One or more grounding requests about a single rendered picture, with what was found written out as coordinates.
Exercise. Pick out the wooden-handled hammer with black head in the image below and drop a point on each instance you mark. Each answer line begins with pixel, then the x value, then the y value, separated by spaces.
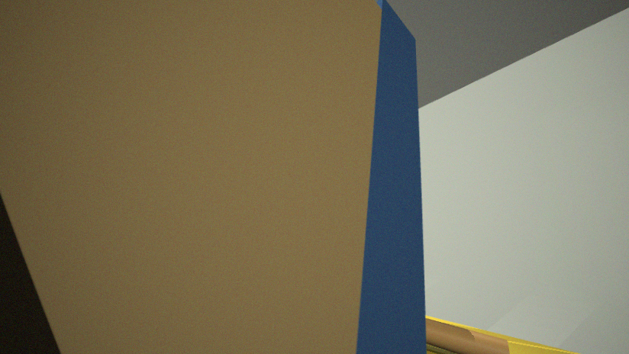
pixel 463 341

